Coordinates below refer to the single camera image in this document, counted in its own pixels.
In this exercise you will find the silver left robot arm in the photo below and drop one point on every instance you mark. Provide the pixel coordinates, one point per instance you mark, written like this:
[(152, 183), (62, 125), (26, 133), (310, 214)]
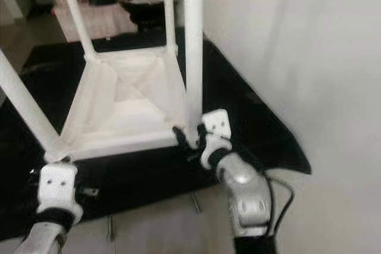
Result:
[(44, 235)]

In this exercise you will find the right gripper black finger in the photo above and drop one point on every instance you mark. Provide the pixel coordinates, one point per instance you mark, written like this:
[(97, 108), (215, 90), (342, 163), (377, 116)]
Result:
[(181, 137)]

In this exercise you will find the white plastic table top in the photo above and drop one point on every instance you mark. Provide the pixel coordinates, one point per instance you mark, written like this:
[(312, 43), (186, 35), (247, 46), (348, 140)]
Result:
[(125, 111)]

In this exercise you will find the black tablecloth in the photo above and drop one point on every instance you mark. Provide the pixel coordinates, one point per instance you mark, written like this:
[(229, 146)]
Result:
[(250, 117)]

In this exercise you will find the black round basin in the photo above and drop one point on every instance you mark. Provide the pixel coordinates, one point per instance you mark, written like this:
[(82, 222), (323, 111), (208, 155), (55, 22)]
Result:
[(149, 13)]

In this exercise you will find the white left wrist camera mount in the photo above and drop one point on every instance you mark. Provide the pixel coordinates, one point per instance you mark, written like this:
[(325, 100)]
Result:
[(59, 185)]

